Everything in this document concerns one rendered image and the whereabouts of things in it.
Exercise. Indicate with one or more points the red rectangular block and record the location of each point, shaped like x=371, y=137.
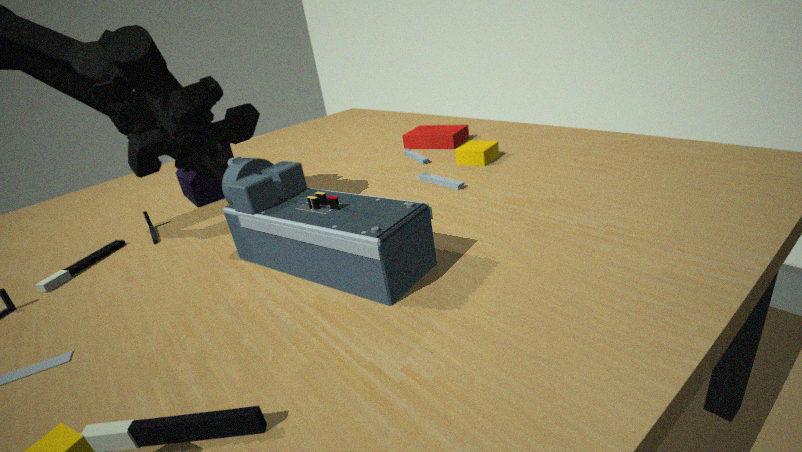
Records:
x=436, y=137

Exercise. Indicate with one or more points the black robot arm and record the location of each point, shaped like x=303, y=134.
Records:
x=103, y=73

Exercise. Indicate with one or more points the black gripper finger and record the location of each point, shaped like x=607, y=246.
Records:
x=221, y=141
x=192, y=155

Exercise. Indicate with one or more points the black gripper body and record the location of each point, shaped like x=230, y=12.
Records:
x=144, y=149

